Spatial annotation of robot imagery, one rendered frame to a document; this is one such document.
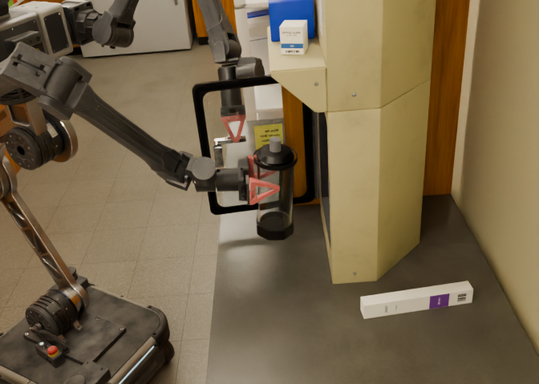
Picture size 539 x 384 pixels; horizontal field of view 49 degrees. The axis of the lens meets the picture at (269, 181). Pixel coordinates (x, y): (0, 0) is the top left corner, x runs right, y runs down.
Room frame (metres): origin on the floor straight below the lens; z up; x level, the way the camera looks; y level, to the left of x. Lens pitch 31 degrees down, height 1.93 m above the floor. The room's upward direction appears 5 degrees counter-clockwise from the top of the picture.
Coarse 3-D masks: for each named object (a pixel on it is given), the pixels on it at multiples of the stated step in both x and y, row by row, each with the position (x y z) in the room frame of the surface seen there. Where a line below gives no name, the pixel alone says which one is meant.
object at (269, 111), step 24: (216, 96) 1.41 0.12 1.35; (240, 96) 1.41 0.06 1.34; (264, 96) 1.42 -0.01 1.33; (288, 96) 1.43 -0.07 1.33; (216, 120) 1.41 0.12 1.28; (240, 120) 1.41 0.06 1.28; (264, 120) 1.42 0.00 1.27; (288, 120) 1.43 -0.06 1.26; (216, 144) 1.41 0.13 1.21; (240, 144) 1.41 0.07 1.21; (264, 144) 1.42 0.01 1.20; (288, 144) 1.42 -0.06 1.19; (216, 168) 1.41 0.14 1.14; (216, 192) 1.41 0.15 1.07
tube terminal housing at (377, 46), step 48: (336, 0) 1.12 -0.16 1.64; (384, 0) 1.12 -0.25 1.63; (432, 0) 1.25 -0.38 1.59; (336, 48) 1.12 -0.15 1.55; (384, 48) 1.13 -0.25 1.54; (336, 96) 1.12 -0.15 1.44; (384, 96) 1.13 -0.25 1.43; (336, 144) 1.12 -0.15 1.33; (384, 144) 1.13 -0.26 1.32; (336, 192) 1.12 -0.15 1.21; (384, 192) 1.14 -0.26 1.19; (336, 240) 1.12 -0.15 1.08; (384, 240) 1.14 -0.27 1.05
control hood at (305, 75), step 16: (272, 48) 1.27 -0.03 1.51; (320, 48) 1.25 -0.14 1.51; (272, 64) 1.17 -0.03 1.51; (288, 64) 1.16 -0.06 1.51; (304, 64) 1.15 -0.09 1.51; (320, 64) 1.14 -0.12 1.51; (288, 80) 1.13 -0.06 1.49; (304, 80) 1.12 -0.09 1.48; (320, 80) 1.12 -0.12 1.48; (304, 96) 1.12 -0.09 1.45; (320, 96) 1.12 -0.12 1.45
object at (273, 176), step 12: (264, 168) 1.22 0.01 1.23; (288, 168) 1.22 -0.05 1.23; (264, 180) 1.23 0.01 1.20; (276, 180) 1.22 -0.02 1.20; (288, 180) 1.23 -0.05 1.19; (276, 192) 1.22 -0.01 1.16; (288, 192) 1.23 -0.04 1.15; (264, 204) 1.23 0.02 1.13; (276, 204) 1.22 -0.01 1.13; (288, 204) 1.23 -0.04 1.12; (264, 216) 1.23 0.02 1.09; (276, 216) 1.22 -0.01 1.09; (288, 216) 1.23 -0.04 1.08; (276, 228) 1.22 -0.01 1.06
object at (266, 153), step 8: (272, 144) 1.25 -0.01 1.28; (280, 144) 1.26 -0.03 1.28; (264, 152) 1.25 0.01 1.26; (272, 152) 1.25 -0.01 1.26; (280, 152) 1.25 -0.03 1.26; (288, 152) 1.25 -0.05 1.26; (264, 160) 1.23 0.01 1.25; (272, 160) 1.22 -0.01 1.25; (280, 160) 1.22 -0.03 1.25; (288, 160) 1.23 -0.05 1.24
